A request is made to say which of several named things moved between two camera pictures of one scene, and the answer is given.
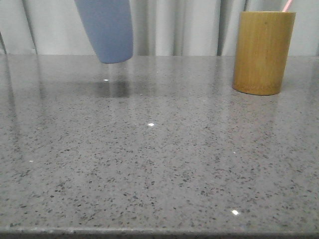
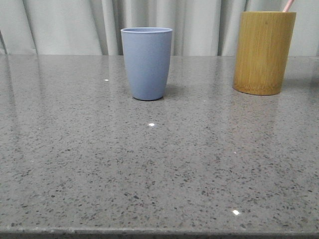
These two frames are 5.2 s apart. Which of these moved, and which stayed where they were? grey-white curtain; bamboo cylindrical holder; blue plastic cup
Moved: blue plastic cup
Stayed: bamboo cylindrical holder; grey-white curtain
